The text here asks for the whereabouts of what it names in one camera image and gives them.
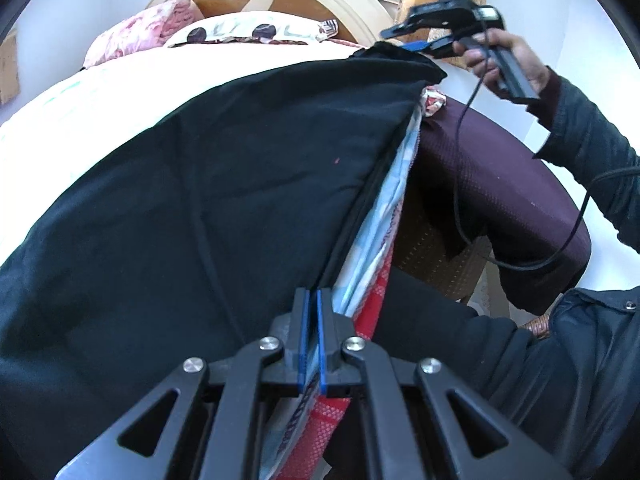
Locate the person's dark clothed body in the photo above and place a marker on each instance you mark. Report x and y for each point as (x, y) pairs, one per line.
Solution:
(500, 360)

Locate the pink floral blanket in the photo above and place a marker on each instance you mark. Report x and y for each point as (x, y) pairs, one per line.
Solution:
(130, 30)

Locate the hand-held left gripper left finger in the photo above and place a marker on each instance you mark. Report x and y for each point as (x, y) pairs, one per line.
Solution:
(300, 332)

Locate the woven chair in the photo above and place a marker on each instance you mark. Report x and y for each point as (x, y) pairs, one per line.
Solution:
(430, 250)

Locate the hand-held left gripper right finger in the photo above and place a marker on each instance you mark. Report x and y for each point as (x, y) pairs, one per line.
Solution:
(321, 332)

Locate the black pants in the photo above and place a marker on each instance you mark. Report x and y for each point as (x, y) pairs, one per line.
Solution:
(200, 185)

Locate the person's right forearm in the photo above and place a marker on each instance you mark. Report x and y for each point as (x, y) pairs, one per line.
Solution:
(590, 135)

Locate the person's right hand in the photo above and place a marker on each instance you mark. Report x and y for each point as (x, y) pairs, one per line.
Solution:
(530, 65)

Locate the white dotted pillow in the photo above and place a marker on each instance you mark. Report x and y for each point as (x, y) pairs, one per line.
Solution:
(225, 27)

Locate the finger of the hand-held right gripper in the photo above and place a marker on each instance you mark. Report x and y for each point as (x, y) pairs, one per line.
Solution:
(415, 46)
(402, 29)

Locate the maroon cloth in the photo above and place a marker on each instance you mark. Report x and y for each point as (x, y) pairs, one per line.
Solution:
(500, 170)

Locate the bed with patterned sheet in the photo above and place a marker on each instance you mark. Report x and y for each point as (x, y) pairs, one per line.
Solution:
(100, 90)

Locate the beige patterned curtain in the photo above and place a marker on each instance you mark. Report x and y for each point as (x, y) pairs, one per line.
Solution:
(7, 65)

